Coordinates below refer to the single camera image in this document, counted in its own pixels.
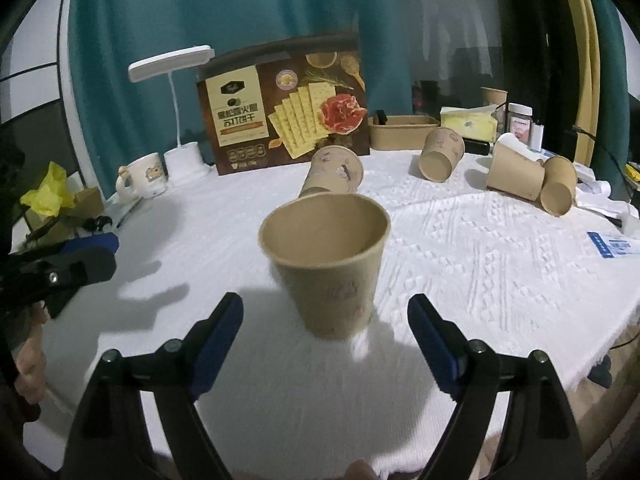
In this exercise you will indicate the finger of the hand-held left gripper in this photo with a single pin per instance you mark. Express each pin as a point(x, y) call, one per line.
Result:
point(87, 245)
point(85, 272)

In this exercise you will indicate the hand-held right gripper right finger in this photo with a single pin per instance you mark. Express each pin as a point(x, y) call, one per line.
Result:
point(434, 342)

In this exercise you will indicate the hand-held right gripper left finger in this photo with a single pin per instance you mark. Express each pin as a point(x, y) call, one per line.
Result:
point(220, 340)

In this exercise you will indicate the brown paper cup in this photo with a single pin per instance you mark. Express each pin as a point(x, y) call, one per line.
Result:
point(336, 170)
point(440, 155)
point(327, 265)
point(557, 187)
point(515, 177)
point(494, 97)

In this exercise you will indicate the person's left hand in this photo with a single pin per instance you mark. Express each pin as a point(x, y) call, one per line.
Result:
point(31, 360)

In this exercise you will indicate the small cardboard box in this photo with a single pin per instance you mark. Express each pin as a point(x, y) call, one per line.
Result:
point(82, 205)

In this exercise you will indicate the dark pen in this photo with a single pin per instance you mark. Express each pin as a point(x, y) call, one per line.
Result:
point(127, 212)

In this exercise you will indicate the yellow crumpled plastic bag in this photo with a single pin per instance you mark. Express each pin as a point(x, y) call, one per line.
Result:
point(45, 192)

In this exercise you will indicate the white textured tablecloth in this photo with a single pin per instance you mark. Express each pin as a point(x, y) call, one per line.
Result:
point(475, 270)

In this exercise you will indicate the white cartoon mug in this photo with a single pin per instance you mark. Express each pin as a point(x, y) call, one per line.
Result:
point(147, 177)

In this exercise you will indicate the white desk lamp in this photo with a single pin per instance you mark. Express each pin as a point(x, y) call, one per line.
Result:
point(185, 157)

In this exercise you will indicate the black cylindrical object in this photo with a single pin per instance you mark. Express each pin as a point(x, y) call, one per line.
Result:
point(476, 146)

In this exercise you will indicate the brown cracker box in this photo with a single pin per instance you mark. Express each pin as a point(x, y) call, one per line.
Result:
point(250, 125)

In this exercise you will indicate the blue and white card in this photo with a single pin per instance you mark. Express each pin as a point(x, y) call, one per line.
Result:
point(612, 245)

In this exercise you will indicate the brown rectangular tray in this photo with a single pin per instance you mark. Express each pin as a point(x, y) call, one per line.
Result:
point(402, 132)

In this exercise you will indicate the white plastic packets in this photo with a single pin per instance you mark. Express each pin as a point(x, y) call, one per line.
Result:
point(597, 192)

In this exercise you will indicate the yellow tissue pack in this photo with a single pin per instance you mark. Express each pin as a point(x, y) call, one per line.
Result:
point(470, 122)

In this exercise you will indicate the small white bottle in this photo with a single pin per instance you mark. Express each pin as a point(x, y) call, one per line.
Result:
point(538, 136)

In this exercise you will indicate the clear jar white lid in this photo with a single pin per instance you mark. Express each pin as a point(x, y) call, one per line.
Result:
point(519, 122)

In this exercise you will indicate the teal curtain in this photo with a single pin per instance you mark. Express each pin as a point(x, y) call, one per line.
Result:
point(150, 15)

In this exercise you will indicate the white sheer curtain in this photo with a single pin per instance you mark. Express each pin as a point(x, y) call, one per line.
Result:
point(450, 15)

